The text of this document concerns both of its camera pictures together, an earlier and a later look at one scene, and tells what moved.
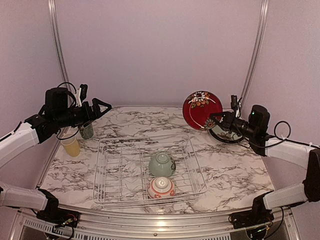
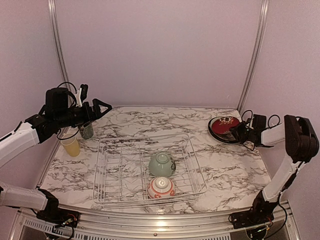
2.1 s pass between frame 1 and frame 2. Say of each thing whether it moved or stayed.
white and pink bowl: stayed
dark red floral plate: moved
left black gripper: stayed
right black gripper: moved
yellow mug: stayed
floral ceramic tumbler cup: stayed
